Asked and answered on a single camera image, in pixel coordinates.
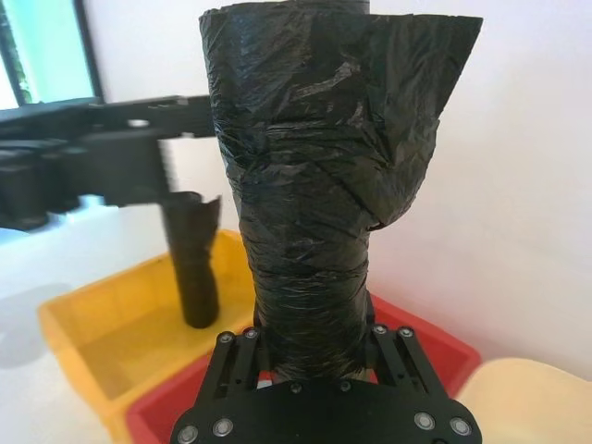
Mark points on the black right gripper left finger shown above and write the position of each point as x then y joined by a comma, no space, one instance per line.
231,361

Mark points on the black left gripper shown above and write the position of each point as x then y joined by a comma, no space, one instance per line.
78,166

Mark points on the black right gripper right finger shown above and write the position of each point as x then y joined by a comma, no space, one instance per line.
398,361

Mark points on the small black plastic bag roll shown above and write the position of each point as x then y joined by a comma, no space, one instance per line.
194,273

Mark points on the large black plastic bag roll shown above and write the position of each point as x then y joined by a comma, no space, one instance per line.
305,185

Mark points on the red plastic bin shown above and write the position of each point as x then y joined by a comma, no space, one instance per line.
430,351

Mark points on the yellow plastic bin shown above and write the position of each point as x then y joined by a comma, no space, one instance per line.
120,342

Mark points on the cream rounded object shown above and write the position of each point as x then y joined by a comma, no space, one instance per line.
532,402

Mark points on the black-framed monitor screen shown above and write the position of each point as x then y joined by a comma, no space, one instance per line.
46,51

